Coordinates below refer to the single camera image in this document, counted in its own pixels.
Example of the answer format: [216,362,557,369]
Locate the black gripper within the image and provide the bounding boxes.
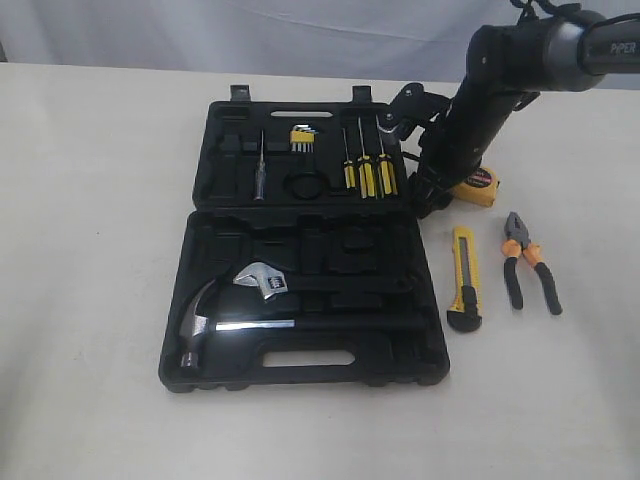
[409,77,518,219]

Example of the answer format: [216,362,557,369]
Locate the yellow tape measure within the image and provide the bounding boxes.
[452,167,500,208]

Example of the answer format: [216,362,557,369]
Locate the orange black pliers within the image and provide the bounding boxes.
[501,211,563,316]

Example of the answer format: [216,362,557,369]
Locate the yellow utility knife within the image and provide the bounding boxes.
[446,226,482,333]

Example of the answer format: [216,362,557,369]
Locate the black plastic tool case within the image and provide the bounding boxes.
[158,85,450,393]

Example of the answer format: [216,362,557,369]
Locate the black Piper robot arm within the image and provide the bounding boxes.
[409,1,639,219]

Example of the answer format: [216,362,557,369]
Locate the right yellow black screwdriver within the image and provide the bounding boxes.
[376,120,398,197]

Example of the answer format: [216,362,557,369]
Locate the yellow black screwdriver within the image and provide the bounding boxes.
[357,118,376,199]
[376,120,398,197]
[342,128,357,191]

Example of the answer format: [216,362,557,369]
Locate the middle yellow black screwdriver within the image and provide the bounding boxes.
[357,118,376,199]

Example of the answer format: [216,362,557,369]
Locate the left yellow black screwdriver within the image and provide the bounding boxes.
[342,128,357,191]

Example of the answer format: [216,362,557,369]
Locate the yellow hex key set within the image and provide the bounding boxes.
[289,124,318,153]

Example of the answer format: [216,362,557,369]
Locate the clear tester screwdriver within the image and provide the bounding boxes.
[254,130,266,201]

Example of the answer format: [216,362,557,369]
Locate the steel claw hammer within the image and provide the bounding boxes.
[179,279,425,369]

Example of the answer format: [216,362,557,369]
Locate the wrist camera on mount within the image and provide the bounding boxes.
[377,82,450,145]

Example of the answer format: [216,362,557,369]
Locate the adjustable wrench black handle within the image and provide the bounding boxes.
[232,262,413,301]

